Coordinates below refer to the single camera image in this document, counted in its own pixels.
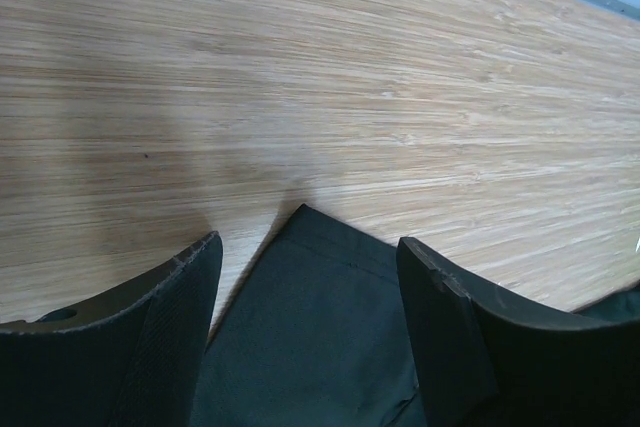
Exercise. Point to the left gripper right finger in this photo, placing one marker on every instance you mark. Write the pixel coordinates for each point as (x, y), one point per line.
(486, 356)

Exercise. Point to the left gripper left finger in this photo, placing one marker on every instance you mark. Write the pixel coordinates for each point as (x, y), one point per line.
(129, 356)

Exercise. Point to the black t shirt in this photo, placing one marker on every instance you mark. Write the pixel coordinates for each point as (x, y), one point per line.
(316, 336)

